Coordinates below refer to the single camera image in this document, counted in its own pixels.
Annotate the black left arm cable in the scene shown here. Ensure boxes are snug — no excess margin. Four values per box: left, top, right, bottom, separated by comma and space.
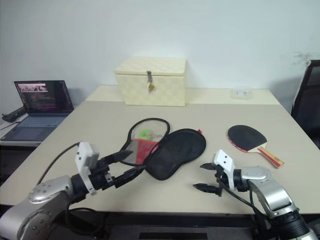
37, 142, 106, 237

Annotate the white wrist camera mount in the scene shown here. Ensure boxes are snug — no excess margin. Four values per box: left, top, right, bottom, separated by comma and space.
212, 149, 236, 190
74, 141, 101, 196

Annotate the black table frame beam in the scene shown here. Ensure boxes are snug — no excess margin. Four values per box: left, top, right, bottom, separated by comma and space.
69, 211, 260, 229

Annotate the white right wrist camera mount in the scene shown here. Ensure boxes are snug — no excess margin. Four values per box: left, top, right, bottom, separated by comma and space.
212, 149, 236, 190

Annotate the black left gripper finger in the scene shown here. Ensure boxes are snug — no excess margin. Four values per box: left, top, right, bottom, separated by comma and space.
113, 166, 147, 188
101, 150, 133, 166

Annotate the small green soft item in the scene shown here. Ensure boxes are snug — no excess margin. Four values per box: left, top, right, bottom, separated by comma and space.
138, 127, 154, 140

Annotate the small clear plastic box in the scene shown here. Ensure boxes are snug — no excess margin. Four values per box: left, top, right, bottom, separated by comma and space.
230, 87, 253, 101

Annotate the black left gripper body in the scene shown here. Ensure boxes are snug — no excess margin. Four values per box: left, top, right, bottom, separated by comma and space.
87, 158, 120, 193

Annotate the cream woven storage box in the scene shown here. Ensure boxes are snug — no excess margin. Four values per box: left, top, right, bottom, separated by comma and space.
114, 56, 188, 108

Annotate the thin black desk cable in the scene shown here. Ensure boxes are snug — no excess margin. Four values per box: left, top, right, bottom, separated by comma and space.
0, 121, 21, 131

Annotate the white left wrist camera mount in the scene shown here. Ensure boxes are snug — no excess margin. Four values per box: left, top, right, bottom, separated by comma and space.
74, 141, 101, 196

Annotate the black mesh office chair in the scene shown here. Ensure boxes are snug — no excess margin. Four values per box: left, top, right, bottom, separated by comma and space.
291, 59, 320, 151

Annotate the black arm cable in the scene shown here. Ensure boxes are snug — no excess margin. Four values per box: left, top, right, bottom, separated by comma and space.
37, 142, 106, 237
219, 178, 270, 228

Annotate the table tennis paddle black rubber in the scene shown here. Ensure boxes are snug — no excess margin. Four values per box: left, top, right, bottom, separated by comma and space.
227, 124, 286, 169

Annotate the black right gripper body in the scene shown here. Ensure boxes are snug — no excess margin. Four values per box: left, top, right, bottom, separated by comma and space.
213, 165, 232, 190

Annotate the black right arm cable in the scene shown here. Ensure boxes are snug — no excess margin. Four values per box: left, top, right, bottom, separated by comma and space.
219, 178, 270, 228

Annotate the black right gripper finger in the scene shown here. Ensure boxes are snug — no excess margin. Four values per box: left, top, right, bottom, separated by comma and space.
192, 182, 224, 198
199, 162, 217, 172

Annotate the dark panel with black slot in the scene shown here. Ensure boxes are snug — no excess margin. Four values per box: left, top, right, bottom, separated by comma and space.
104, 224, 258, 240

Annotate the black and red paddle case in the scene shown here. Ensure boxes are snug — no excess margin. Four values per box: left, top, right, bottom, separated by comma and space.
119, 117, 207, 181

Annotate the open grey laptop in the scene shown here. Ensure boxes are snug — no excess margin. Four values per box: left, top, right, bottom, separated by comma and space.
0, 79, 75, 143

